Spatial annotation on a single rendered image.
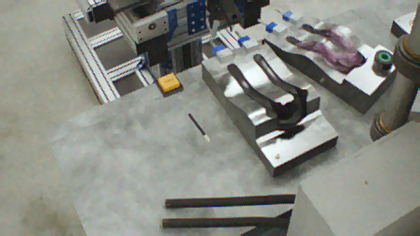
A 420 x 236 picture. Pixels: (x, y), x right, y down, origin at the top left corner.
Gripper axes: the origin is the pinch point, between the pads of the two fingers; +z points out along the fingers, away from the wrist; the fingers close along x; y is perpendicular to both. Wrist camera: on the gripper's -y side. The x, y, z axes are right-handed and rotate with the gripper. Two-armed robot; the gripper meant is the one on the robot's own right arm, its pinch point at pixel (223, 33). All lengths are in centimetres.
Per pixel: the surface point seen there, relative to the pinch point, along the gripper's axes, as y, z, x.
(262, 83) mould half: -17.4, 12.6, -5.6
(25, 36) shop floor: 172, 101, 65
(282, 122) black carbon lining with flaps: -34.6, 13.7, -3.2
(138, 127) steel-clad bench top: -7.8, 21.0, 38.3
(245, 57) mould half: -3.8, 11.9, -6.7
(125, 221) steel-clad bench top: -40, 21, 57
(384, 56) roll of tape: -31, 8, -52
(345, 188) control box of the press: -91, -46, 25
